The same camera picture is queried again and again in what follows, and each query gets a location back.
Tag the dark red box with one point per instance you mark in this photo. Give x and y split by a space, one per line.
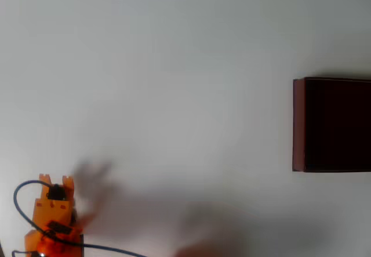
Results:
333 123

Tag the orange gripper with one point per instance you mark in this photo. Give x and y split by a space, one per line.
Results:
55 208

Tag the small black camera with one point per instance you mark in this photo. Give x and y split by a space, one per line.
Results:
55 192

